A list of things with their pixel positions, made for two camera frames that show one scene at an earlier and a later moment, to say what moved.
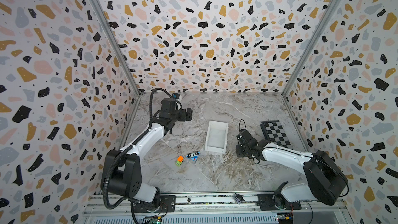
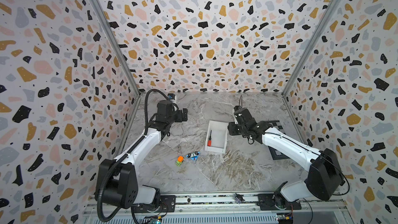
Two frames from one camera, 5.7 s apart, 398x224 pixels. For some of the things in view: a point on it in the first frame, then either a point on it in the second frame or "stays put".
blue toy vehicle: [194, 156] stays put
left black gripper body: [180, 116] stays put
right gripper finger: [241, 151] -> [233, 128]
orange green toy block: [180, 159] stays put
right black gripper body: [248, 153] -> [244, 131]
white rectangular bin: [217, 136] stays put
